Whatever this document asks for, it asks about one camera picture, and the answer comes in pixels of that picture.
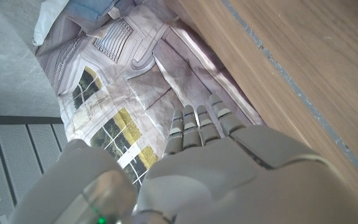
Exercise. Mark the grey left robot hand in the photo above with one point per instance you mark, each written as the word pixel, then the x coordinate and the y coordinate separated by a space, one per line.
pixel 228 180

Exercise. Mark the printed living room backdrop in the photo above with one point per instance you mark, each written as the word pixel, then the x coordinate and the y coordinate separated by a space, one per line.
pixel 120 77

